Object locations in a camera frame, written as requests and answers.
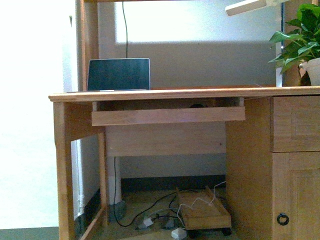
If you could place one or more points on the dark grey Logitech mouse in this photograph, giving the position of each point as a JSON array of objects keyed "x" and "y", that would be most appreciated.
[{"x": 197, "y": 105}]

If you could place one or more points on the pull-out keyboard tray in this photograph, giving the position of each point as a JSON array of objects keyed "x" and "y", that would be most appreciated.
[{"x": 167, "y": 111}]

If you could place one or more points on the silver laptop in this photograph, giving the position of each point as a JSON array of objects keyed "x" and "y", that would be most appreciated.
[{"x": 119, "y": 74}]

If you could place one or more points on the white pipe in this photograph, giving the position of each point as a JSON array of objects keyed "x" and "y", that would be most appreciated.
[{"x": 114, "y": 180}]

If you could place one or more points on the white power strip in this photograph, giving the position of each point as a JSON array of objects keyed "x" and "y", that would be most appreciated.
[{"x": 147, "y": 222}]

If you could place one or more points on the wooden rolling computer stand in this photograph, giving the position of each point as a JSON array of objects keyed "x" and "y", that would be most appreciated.
[{"x": 202, "y": 210}]

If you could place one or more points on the wooden desk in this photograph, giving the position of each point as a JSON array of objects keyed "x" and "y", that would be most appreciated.
[{"x": 249, "y": 178}]

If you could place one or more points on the white power adapter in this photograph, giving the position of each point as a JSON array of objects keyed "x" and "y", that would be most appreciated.
[{"x": 179, "y": 234}]

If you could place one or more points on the wooden desk drawer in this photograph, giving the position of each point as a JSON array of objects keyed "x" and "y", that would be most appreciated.
[{"x": 295, "y": 123}]

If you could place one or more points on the wooden cabinet door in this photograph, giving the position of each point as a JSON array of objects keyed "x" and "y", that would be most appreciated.
[{"x": 296, "y": 192}]

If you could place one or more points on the white plant pot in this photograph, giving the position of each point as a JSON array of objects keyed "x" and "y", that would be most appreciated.
[{"x": 312, "y": 67}]

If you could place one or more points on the green potted plant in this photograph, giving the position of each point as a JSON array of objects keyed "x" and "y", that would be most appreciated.
[{"x": 302, "y": 43}]

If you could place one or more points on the black ring cabinet handle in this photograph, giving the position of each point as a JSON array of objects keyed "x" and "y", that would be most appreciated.
[{"x": 283, "y": 219}]

